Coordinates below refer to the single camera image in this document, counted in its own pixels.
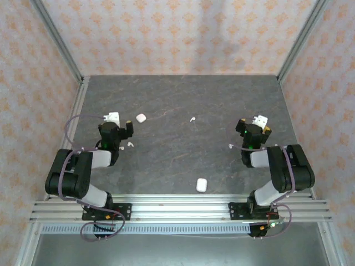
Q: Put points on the aluminium frame post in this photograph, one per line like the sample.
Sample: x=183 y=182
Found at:
x=301 y=41
x=58 y=41

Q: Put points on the aluminium lower frame rail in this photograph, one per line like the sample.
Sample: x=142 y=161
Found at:
x=27 y=243
x=330 y=243

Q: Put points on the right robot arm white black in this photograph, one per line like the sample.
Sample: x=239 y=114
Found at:
x=294 y=171

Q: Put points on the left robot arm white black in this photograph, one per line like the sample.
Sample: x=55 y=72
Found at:
x=69 y=177

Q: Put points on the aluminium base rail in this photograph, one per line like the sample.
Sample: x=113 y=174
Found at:
x=180 y=207

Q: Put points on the aluminium side rail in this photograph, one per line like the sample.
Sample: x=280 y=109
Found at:
x=82 y=91

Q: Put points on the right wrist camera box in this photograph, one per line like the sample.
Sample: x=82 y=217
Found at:
x=261 y=120

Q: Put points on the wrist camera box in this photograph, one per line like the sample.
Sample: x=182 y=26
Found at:
x=113 y=117
x=261 y=120

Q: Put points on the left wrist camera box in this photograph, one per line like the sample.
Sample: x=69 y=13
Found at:
x=113 y=117

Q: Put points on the small green LED board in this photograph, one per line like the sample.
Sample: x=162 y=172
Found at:
x=273 y=224

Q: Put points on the white earbud charging case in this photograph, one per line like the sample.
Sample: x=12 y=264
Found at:
x=201 y=185

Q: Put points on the grey metal panel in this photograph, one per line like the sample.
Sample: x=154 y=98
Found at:
x=180 y=250

